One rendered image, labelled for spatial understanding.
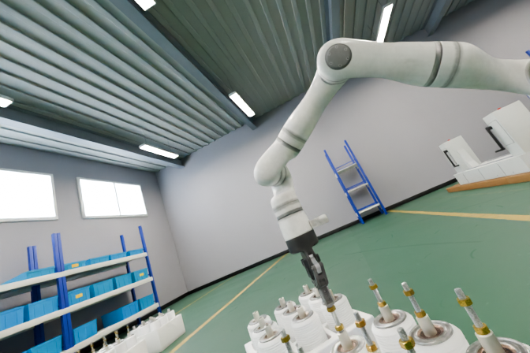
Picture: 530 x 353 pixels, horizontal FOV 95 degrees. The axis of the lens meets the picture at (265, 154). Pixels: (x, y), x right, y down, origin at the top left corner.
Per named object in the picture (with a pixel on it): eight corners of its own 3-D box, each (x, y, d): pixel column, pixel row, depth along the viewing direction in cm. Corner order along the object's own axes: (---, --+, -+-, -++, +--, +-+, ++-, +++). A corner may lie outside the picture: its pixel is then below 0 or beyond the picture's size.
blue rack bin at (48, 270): (1, 291, 346) (1, 284, 349) (32, 284, 381) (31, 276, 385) (26, 279, 338) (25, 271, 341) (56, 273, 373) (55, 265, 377)
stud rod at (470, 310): (485, 346, 35) (452, 290, 37) (487, 341, 35) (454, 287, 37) (494, 347, 34) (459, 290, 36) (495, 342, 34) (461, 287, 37)
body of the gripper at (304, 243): (282, 239, 63) (298, 276, 60) (285, 238, 55) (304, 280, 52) (308, 227, 64) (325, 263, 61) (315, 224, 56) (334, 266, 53)
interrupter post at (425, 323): (433, 339, 43) (422, 320, 44) (422, 336, 45) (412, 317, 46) (441, 332, 44) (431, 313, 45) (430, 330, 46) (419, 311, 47)
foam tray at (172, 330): (185, 332, 257) (181, 313, 263) (162, 351, 221) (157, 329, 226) (154, 343, 262) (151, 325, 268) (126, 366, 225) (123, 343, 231)
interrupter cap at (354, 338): (329, 348, 55) (327, 344, 55) (359, 334, 55) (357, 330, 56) (336, 366, 48) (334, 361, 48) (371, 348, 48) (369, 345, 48)
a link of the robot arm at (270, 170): (244, 176, 62) (271, 129, 59) (263, 176, 70) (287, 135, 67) (264, 192, 59) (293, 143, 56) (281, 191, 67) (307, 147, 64)
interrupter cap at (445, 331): (438, 352, 40) (435, 347, 40) (402, 341, 46) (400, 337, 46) (463, 328, 43) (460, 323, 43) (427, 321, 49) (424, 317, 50)
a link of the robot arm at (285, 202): (288, 217, 67) (272, 222, 59) (266, 168, 72) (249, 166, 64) (309, 207, 64) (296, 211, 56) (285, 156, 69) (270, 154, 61)
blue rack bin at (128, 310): (102, 328, 441) (100, 316, 447) (120, 320, 476) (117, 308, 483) (123, 320, 432) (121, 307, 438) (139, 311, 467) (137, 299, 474)
